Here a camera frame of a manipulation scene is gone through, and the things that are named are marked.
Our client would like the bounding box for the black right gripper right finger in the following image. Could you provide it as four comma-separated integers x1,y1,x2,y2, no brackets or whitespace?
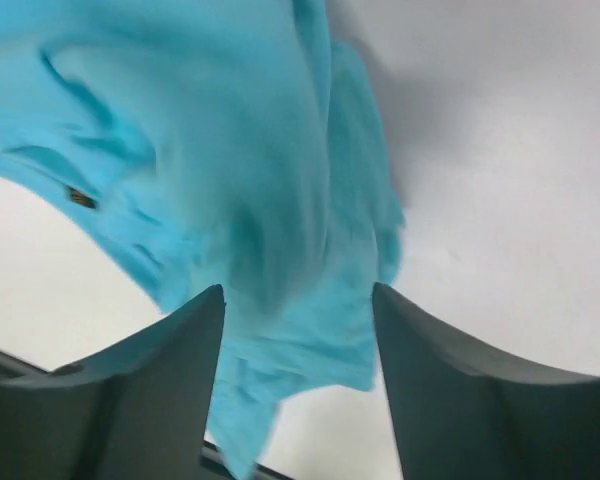
372,283,600,480

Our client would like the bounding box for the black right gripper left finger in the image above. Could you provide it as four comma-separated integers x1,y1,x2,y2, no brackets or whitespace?
0,283,227,480

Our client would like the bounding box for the cyan t shirt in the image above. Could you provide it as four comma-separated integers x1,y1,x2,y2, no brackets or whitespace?
0,1,404,479

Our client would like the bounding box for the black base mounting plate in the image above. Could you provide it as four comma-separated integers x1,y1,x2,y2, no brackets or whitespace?
0,342,291,480

